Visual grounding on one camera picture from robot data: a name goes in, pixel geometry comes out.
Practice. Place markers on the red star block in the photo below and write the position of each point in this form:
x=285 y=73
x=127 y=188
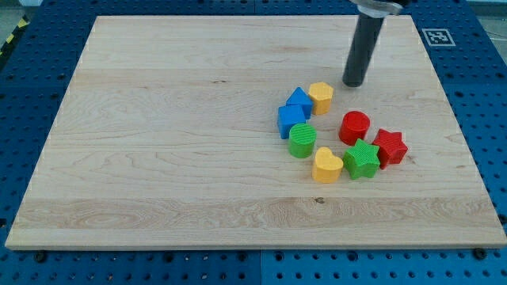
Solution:
x=392 y=148

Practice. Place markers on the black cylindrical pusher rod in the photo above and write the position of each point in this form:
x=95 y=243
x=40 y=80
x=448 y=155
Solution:
x=363 y=44

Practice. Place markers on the yellow hexagon block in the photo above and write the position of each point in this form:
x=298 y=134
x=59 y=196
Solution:
x=321 y=95

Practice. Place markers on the blue cube block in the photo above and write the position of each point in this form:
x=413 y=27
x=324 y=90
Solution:
x=288 y=116

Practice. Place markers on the white fiducial marker tag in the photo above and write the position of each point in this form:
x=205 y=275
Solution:
x=438 y=37

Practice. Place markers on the green star block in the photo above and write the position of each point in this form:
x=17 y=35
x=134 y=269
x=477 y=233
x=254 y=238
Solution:
x=361 y=160

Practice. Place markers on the light wooden board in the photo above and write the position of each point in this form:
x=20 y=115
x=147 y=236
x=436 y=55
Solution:
x=166 y=138

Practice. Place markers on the green cylinder block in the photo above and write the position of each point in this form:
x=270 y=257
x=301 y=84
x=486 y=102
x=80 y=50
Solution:
x=302 y=137

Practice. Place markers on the silver robot flange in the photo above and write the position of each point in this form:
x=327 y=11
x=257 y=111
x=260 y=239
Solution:
x=378 y=9

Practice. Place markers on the red cylinder block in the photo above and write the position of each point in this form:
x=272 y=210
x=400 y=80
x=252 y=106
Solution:
x=354 y=126

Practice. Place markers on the blue triangle block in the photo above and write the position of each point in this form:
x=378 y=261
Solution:
x=301 y=98

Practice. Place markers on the yellow heart block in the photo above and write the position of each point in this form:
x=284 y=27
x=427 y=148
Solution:
x=326 y=166

